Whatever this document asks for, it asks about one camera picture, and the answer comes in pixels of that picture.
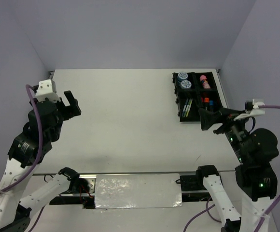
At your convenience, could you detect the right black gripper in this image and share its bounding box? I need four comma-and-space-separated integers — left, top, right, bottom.
198, 105, 251, 160

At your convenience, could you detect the blue highlighter marker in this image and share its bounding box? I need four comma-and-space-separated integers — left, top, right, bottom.
209, 100, 214, 113

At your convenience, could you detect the orange highlighter marker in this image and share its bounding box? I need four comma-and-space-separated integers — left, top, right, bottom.
203, 97, 210, 111

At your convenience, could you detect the pink highlighter marker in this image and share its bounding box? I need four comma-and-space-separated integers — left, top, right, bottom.
200, 93, 205, 108

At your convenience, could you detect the yellow green pen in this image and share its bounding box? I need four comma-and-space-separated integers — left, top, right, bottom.
184, 99, 193, 117

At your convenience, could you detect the blue clear pen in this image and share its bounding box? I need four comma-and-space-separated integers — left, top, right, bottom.
182, 99, 190, 117

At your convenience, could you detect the pink glitter bottle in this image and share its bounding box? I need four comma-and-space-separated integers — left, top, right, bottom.
199, 75, 211, 89

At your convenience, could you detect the blue glitter jar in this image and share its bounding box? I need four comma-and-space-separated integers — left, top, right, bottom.
177, 72, 188, 82
180, 80, 192, 89

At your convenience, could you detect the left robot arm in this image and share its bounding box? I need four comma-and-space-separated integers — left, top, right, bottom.
0, 91, 89, 232

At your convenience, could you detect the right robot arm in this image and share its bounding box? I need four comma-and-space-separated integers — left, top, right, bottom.
195, 105, 279, 232

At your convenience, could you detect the black divided organizer tray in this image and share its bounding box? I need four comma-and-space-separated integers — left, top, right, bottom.
172, 71, 226, 123

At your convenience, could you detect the silver foil tape strip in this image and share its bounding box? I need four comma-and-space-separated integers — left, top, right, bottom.
95, 174, 182, 209

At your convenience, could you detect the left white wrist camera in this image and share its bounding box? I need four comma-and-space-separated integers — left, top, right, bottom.
35, 79, 61, 103

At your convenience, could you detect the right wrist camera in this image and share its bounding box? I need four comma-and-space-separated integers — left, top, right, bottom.
234, 99, 265, 121

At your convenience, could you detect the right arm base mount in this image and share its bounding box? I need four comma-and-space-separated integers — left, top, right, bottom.
175, 175, 210, 203

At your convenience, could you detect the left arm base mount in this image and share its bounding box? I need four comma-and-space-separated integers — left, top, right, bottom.
49, 167, 96, 209

